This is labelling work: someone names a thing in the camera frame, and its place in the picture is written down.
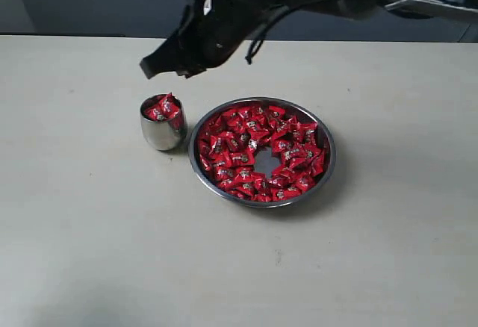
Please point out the stainless steel cup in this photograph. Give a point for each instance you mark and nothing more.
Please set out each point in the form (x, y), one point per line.
(167, 134)

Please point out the pile of red wrapped candies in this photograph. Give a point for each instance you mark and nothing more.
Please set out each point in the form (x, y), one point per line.
(228, 148)

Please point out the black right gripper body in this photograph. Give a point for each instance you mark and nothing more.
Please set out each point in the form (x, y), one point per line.
(215, 31)

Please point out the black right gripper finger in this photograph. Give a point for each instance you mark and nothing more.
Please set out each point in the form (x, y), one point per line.
(163, 59)
(190, 71)

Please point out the stainless steel bowl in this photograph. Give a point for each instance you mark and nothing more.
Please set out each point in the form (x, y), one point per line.
(209, 189)

